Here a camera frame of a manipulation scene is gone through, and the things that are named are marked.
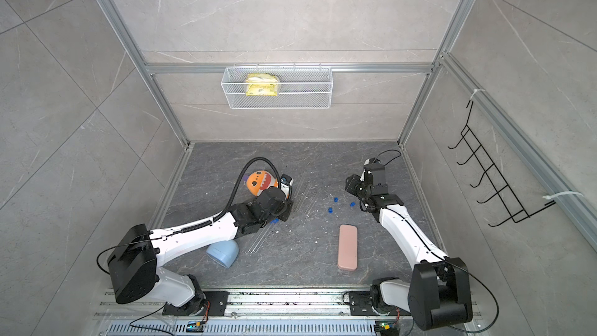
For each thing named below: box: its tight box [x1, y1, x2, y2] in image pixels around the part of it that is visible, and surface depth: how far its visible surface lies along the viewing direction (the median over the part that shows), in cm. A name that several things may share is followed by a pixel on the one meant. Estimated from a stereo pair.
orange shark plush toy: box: [242, 170, 280, 196], surface depth 97 cm
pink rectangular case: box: [337, 224, 359, 272], surface depth 85 cm
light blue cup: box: [205, 238, 240, 269], surface depth 77 cm
